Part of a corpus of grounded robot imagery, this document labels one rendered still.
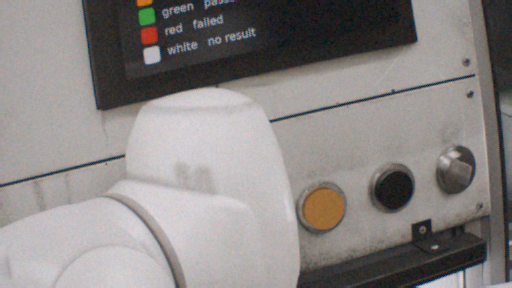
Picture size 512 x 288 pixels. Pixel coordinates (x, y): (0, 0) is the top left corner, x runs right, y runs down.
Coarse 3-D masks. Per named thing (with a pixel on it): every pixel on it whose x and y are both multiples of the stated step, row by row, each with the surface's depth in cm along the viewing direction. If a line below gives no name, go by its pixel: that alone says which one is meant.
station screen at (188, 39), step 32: (128, 0) 85; (160, 0) 85; (192, 0) 86; (224, 0) 87; (256, 0) 88; (288, 0) 89; (320, 0) 90; (352, 0) 90; (384, 0) 91; (128, 32) 85; (160, 32) 86; (192, 32) 87; (224, 32) 88; (256, 32) 88; (288, 32) 89; (320, 32) 90; (128, 64) 86; (160, 64) 86; (192, 64) 87
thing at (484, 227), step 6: (480, 222) 102; (486, 222) 103; (480, 228) 102; (486, 228) 103; (486, 234) 103; (486, 240) 103; (486, 246) 103; (486, 264) 103; (486, 270) 104; (486, 276) 104; (486, 282) 104
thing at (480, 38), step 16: (480, 0) 98; (480, 16) 98; (480, 32) 99; (480, 48) 99; (480, 64) 99; (480, 80) 99; (496, 128) 101; (496, 144) 101; (496, 160) 102; (496, 176) 102; (496, 192) 102; (496, 208) 103; (464, 224) 102; (480, 224) 102; (496, 224) 103; (496, 240) 103; (496, 256) 104; (480, 272) 103; (496, 272) 104
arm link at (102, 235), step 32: (32, 224) 71; (64, 224) 70; (96, 224) 71; (128, 224) 73; (0, 256) 67; (32, 256) 67; (64, 256) 67; (96, 256) 66; (128, 256) 68; (160, 256) 73
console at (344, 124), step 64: (0, 0) 83; (64, 0) 85; (448, 0) 96; (0, 64) 84; (64, 64) 86; (256, 64) 90; (320, 64) 93; (384, 64) 95; (448, 64) 97; (0, 128) 85; (64, 128) 87; (128, 128) 89; (320, 128) 94; (384, 128) 96; (448, 128) 98; (0, 192) 86; (64, 192) 88; (320, 192) 94; (384, 192) 96; (448, 192) 99; (320, 256) 96
